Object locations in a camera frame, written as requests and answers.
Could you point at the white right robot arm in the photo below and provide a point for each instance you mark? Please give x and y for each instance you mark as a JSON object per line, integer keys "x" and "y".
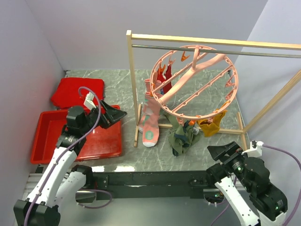
{"x": 250, "y": 171}

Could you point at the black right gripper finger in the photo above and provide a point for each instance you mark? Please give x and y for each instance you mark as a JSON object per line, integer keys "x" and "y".
{"x": 233, "y": 147}
{"x": 219, "y": 152}

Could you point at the pink round clip hanger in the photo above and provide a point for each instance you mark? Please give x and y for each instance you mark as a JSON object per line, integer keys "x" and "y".
{"x": 203, "y": 58}

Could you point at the olive green sock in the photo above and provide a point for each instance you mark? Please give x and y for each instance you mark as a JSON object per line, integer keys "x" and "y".
{"x": 181, "y": 137}

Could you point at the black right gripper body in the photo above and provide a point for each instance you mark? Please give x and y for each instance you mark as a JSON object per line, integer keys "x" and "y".
{"x": 234, "y": 162}

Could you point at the mustard yellow sock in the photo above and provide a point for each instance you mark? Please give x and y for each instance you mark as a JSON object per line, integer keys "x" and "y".
{"x": 211, "y": 126}

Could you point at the folded red cloth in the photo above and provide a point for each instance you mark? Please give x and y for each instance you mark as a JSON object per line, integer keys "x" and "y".
{"x": 67, "y": 93}

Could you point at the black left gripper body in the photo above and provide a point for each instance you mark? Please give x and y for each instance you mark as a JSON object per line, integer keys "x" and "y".
{"x": 102, "y": 121}

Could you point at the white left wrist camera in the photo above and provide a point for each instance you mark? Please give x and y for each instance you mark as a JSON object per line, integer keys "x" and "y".
{"x": 89, "y": 101}

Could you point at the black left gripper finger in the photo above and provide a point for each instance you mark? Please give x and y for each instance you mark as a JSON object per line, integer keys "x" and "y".
{"x": 115, "y": 116}
{"x": 106, "y": 108}

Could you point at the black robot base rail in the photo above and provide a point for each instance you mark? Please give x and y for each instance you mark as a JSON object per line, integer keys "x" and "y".
{"x": 156, "y": 184}

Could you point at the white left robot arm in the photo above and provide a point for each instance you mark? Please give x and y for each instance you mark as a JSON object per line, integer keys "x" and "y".
{"x": 42, "y": 206}

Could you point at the pink patterned sock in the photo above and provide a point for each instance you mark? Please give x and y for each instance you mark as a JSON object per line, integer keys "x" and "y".
{"x": 145, "y": 105}
{"x": 151, "y": 129}

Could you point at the wooden clothes rack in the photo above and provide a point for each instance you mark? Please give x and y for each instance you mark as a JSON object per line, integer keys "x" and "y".
{"x": 252, "y": 44}

